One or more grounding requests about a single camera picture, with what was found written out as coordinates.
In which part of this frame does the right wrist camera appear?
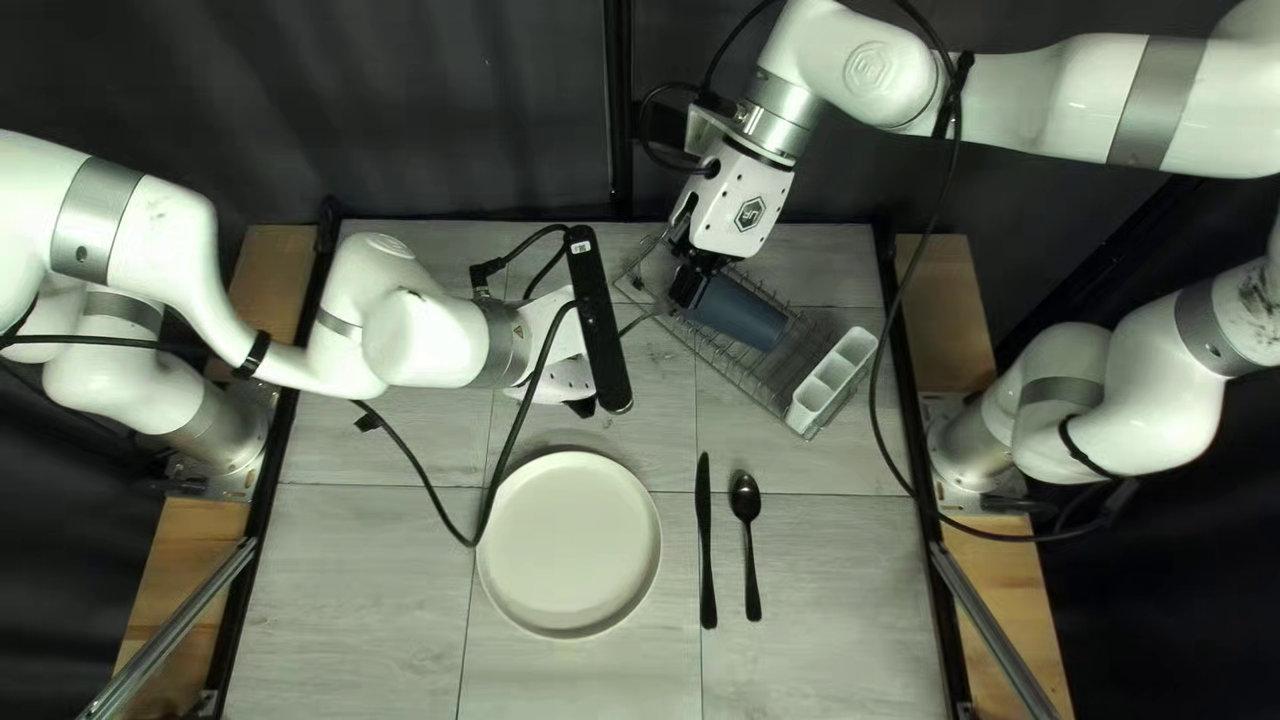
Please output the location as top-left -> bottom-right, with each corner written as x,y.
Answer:
640,95 -> 721,176

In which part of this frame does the white cutlery holder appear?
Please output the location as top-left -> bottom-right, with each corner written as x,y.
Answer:
785,325 -> 881,441

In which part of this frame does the black knife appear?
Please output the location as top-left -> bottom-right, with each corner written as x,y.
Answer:
695,452 -> 719,631

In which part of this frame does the black frame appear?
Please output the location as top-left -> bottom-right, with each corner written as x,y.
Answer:
75,0 -> 1280,720

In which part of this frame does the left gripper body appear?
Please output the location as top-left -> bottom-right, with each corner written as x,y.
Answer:
500,285 -> 603,408

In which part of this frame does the pale round plate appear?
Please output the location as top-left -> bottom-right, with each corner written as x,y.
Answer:
476,450 -> 663,641

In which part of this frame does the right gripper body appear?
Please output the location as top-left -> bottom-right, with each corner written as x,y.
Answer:
668,150 -> 798,261

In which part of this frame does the black cable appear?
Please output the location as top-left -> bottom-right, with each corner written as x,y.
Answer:
0,225 -> 601,549
635,0 -> 1141,546

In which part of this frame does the dark blue cup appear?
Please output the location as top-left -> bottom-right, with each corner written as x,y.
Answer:
680,270 -> 791,353

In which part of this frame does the black spoon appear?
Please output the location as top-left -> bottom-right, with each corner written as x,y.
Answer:
728,472 -> 764,623

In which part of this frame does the wire dish rack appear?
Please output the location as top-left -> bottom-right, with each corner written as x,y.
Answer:
610,225 -> 881,441

